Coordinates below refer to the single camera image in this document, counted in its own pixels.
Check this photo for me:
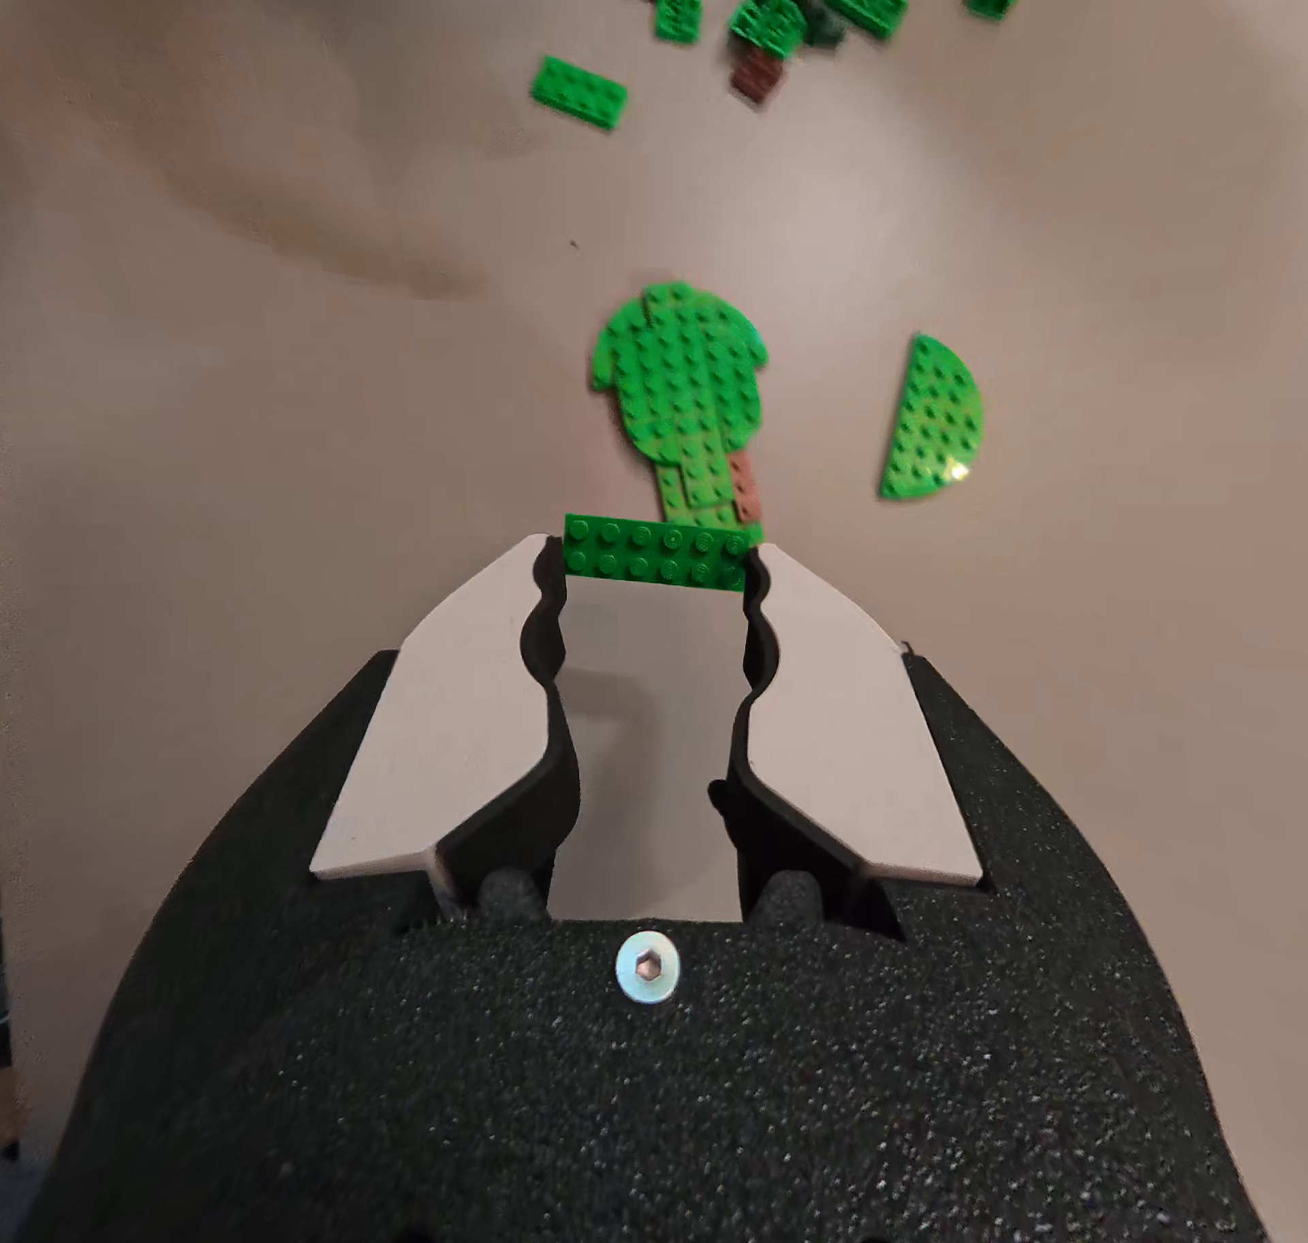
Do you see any long green lego plate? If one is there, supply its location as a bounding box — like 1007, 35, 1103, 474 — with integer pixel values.
563, 512, 753, 593

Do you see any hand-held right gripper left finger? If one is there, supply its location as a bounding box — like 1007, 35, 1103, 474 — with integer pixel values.
309, 532, 582, 919

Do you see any green rectangular lego plate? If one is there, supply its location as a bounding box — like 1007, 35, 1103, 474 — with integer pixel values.
530, 56, 629, 132

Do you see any green lego plate assembly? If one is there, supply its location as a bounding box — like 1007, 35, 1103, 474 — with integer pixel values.
590, 282, 771, 550

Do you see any green half-round lego plate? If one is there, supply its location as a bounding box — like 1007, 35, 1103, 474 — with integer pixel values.
877, 333, 987, 503

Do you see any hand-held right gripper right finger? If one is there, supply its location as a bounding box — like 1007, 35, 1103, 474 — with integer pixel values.
708, 542, 987, 919

